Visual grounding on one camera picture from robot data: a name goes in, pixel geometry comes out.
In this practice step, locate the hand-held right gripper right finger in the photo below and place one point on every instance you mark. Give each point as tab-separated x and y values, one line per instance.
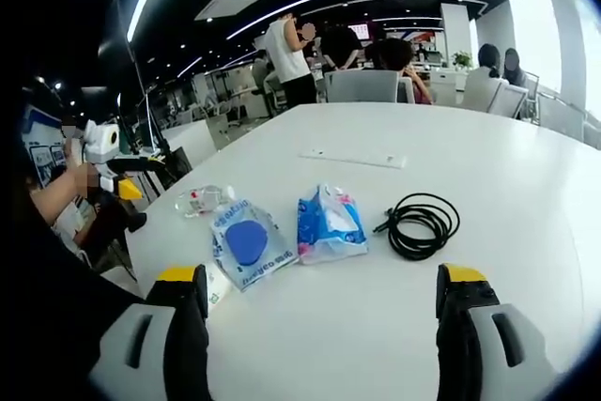
488	340

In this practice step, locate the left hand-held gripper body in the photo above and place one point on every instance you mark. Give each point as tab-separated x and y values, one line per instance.
101	143

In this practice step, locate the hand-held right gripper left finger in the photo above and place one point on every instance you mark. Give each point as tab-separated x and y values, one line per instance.
159	340

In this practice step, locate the clear plastic packet red print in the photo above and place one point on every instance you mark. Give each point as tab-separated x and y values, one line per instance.
199	201

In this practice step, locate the small white card packet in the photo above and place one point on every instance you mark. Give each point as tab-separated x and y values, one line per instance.
217	286

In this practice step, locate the clear bag with blue pad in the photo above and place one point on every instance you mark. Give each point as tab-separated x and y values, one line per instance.
249	241

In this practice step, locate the blue white tissue packet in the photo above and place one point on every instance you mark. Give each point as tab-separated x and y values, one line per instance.
331	227

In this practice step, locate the person's black clothing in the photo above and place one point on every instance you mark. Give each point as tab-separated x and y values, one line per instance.
51	316

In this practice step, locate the white table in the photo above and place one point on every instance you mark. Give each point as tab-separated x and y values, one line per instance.
338	335

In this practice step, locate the ceiling air conditioner unit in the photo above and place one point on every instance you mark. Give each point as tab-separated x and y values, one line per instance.
230	2

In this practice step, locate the grey office chair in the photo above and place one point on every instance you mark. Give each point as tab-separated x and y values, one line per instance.
361	86
509	103

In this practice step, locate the green potted plant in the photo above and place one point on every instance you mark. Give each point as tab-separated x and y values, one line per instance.
462	59

